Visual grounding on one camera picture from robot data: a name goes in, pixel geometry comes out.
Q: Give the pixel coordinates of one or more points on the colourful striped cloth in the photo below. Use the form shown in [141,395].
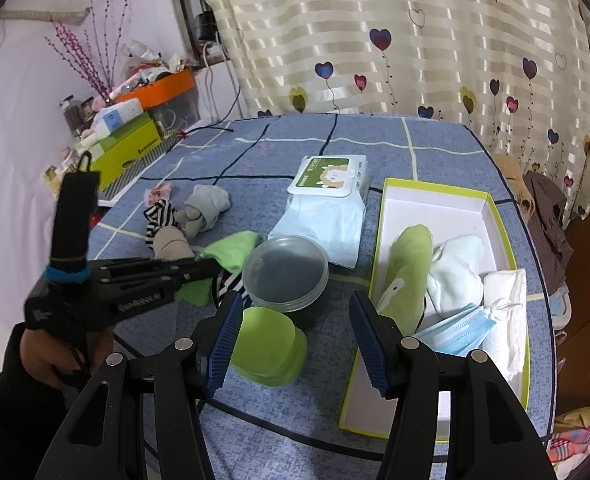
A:
[575,445]

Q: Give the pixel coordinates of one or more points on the green plastic jar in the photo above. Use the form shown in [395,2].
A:
[265,340]

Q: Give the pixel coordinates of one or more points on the blue face mask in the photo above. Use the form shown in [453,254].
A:
[455,332]

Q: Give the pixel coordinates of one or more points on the pile of plastic packets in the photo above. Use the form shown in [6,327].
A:
[150,62]

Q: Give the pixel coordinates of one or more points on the purple dried branches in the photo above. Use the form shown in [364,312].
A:
[100,60]

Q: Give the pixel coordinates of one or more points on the clear candy packet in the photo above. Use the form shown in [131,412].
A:
[159,194]

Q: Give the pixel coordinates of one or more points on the lime green cardboard box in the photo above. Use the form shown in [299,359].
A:
[125,155]

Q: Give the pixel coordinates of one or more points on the person's left hand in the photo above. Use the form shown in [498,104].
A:
[50,360]

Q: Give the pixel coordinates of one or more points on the black power adapter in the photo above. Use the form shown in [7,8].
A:
[206,25]

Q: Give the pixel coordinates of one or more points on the grey sock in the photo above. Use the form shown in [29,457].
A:
[205,205]

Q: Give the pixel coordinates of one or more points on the white towel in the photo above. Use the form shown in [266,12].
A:
[507,320]

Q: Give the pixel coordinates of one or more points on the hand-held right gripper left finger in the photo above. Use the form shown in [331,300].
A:
[225,345]

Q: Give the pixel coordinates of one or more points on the heart print curtain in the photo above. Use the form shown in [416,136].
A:
[375,10]

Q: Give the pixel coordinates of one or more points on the dark glass jar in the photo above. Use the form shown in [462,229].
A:
[72,115]

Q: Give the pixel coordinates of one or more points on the white green flat box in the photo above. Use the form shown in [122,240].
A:
[130,127]

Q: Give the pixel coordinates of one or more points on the orange lidded clear bin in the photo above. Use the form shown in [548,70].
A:
[170,85]

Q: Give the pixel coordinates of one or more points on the row of small bottles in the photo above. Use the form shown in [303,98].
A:
[60,170]

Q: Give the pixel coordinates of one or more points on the brown checked garment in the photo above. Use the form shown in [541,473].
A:
[550,220]

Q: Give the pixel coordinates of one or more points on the black white striped tray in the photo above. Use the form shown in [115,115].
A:
[150,160]

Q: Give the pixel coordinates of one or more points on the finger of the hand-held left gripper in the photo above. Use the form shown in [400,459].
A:
[190,270]

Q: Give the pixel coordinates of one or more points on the cream striped towel roll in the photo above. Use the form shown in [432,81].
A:
[172,245]

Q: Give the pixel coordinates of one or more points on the wet wipes pack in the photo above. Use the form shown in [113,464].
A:
[320,220]

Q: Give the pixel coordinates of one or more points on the white power strip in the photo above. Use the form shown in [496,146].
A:
[214,51]

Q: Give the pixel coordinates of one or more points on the light green cloth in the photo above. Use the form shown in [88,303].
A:
[235,250]

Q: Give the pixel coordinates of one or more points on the green rabbit print towel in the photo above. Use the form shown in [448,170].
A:
[410,265]

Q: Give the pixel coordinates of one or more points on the white top side table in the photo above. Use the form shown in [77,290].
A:
[112,202]

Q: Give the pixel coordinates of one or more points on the green white cardboard box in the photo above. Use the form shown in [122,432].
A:
[425,205]

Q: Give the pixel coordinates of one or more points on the beige garment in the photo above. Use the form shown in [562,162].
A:
[512,175]

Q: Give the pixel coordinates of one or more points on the blue checked tablecloth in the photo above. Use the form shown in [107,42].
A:
[445,160]

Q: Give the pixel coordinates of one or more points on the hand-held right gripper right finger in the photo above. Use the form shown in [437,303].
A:
[370,350]

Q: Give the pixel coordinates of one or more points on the white blue box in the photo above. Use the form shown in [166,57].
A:
[115,117]

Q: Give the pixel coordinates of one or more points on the clear lidded dark container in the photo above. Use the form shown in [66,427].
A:
[285,270]

